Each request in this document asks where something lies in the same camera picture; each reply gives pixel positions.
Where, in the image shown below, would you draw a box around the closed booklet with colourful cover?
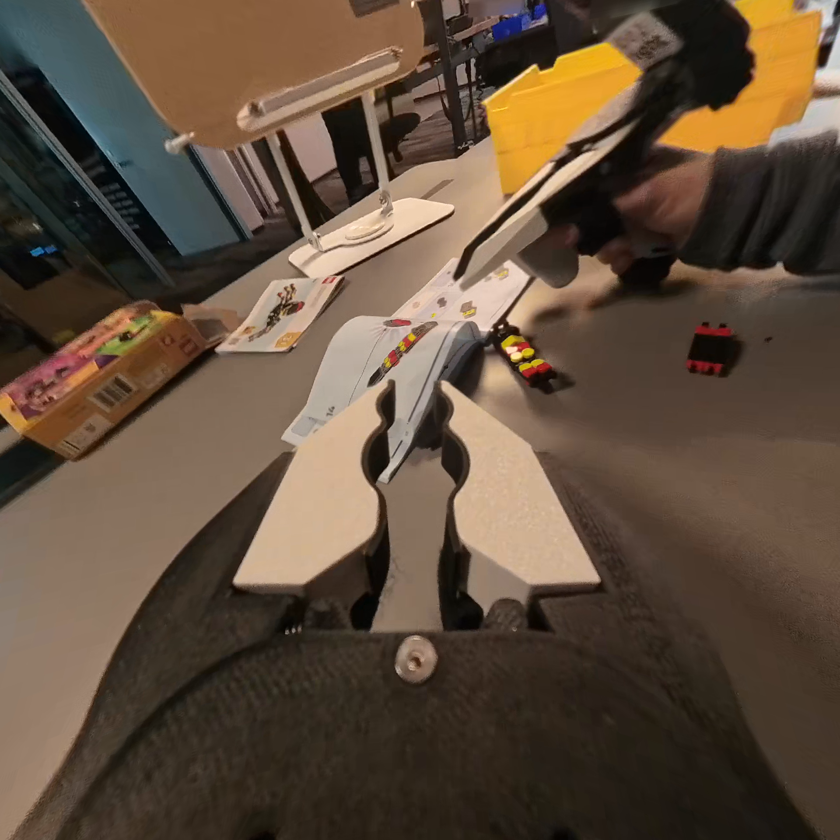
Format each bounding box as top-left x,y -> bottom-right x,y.
214,276 -> 347,355

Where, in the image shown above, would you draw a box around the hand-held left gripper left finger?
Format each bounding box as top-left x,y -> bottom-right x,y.
233,379 -> 397,597

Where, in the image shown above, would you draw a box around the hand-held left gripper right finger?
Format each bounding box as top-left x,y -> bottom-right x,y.
436,381 -> 602,611

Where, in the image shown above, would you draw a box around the person's right forearm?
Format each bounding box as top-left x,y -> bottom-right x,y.
679,130 -> 840,278

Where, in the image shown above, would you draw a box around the red black lego clip assembly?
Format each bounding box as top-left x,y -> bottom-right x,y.
684,320 -> 737,378

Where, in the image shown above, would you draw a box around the long black red yellow lego assembly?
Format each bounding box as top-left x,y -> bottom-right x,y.
492,323 -> 560,392

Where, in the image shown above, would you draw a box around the open instruction booklet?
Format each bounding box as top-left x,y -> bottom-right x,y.
280,257 -> 534,487

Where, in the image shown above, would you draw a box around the yellow cardboard lego box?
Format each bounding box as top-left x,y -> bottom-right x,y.
0,300 -> 242,462

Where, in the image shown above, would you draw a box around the blue storage crates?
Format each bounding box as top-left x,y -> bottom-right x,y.
491,2 -> 551,42

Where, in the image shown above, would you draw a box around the yellow plastic bin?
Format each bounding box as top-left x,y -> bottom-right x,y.
481,0 -> 823,196

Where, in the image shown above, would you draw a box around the person's right hand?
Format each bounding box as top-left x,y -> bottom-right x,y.
594,152 -> 718,277

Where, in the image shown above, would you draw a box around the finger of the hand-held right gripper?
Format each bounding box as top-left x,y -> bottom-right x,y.
457,139 -> 618,293
453,85 -> 652,277

